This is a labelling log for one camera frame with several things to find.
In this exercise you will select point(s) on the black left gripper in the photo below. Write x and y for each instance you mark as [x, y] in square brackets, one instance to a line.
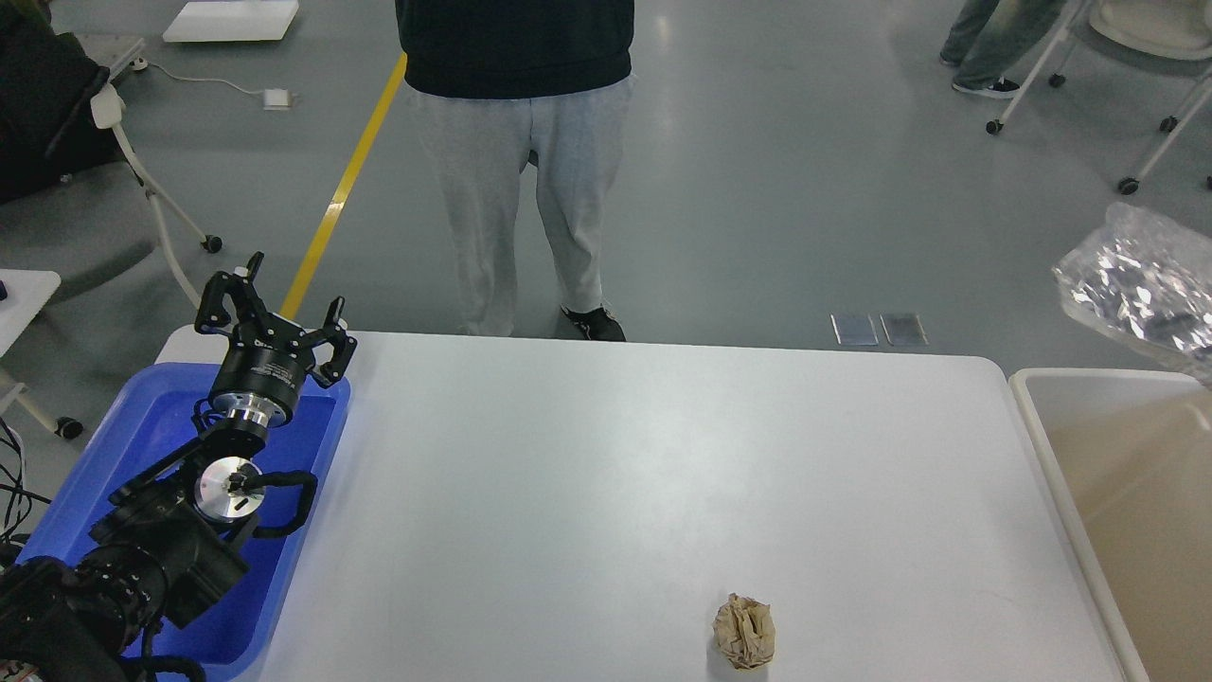
[265, 366]

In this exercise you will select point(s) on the silver foil bag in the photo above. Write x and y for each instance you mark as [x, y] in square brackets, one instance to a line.
[1143, 280]

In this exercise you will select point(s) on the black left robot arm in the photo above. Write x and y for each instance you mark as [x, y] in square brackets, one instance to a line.
[170, 547]

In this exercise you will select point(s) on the grey office chair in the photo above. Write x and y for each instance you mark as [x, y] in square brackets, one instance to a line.
[76, 200]

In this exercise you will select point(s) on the white side table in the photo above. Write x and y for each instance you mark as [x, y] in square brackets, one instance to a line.
[27, 291]

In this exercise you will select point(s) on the white flat board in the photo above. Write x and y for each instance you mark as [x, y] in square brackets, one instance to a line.
[231, 21]

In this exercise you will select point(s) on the person in grey pants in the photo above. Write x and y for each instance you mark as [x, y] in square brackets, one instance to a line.
[500, 86]

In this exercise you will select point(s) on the crumpled brown paper ball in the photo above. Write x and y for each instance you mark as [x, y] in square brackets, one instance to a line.
[744, 632]

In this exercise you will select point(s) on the left metal floor plate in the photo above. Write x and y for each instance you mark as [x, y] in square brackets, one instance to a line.
[854, 330]

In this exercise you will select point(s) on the metal floor plate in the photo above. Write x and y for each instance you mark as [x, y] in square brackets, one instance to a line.
[854, 330]
[904, 330]

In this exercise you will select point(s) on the right metal floor plate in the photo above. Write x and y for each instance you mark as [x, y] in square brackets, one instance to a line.
[904, 330]

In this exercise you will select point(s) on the person in blue jeans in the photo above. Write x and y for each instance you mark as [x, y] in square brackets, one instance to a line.
[989, 36]

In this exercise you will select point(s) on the beige plastic bin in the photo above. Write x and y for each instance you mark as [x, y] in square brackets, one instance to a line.
[1127, 456]

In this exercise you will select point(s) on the white power adapter with cable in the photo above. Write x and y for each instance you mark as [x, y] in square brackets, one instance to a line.
[270, 99]

